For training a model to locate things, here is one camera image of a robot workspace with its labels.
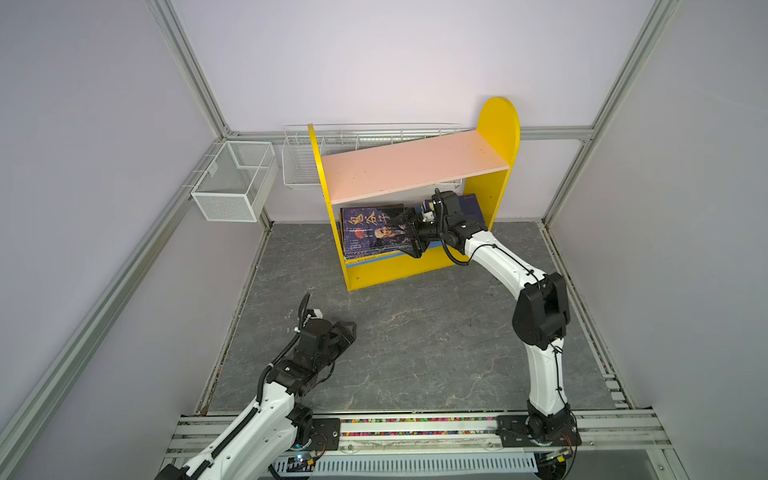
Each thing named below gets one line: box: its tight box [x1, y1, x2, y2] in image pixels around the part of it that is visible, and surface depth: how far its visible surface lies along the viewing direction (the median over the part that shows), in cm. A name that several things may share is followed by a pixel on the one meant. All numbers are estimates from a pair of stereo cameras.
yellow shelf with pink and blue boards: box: [308, 97, 521, 291], surface depth 79 cm
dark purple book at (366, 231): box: [340, 204, 407, 260], surface depth 89 cm
